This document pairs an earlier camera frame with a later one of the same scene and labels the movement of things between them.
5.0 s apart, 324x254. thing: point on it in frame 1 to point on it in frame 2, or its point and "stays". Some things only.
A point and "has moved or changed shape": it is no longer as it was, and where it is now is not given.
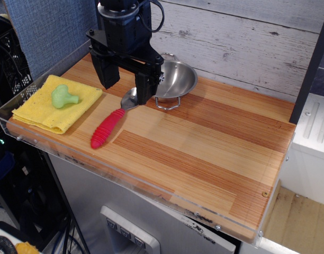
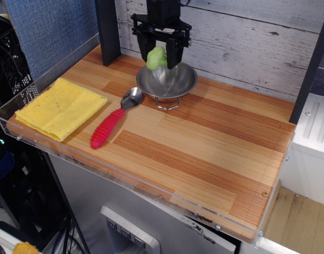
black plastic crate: [12, 79] stays
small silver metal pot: [179, 79] stays
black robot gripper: [128, 41] to [162, 20]
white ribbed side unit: [307, 171] stays
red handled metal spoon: [129, 100] stays
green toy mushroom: [60, 96] has moved or changed shape
